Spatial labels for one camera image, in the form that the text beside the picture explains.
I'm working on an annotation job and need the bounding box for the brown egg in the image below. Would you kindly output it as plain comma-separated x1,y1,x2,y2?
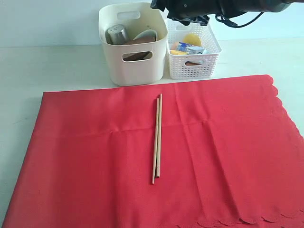
170,42,179,50

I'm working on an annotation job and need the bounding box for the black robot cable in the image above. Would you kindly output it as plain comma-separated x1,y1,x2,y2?
213,11,266,29

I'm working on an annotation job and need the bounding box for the yellow lemon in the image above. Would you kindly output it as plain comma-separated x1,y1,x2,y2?
183,33,201,47

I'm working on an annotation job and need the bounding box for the orange fried food piece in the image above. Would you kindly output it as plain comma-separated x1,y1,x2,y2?
185,61,201,66

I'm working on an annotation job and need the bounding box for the wooden chopstick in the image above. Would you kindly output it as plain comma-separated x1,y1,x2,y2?
155,94,162,178
152,98,159,184

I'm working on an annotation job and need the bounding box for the large cream plastic bin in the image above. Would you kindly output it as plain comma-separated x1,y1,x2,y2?
98,2,168,86

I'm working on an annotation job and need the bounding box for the brown wooden plate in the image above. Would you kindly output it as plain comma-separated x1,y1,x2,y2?
123,36,156,62

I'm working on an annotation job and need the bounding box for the yellow cheese wedge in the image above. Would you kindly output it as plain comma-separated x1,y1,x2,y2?
170,50,188,56

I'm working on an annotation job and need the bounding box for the red table cloth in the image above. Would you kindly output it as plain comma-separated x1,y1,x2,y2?
3,75,304,228

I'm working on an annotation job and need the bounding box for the stainless steel cup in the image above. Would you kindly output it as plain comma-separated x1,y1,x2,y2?
106,24,130,45

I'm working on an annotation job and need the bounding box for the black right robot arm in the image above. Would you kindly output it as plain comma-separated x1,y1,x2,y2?
151,0,303,29

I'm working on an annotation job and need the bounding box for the white perforated plastic basket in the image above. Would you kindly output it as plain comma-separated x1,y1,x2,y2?
166,19,222,79

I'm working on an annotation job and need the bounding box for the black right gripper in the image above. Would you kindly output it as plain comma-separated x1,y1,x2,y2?
151,0,221,26

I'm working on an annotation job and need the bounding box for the pale green bowl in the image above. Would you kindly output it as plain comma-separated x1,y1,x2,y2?
134,29,158,41

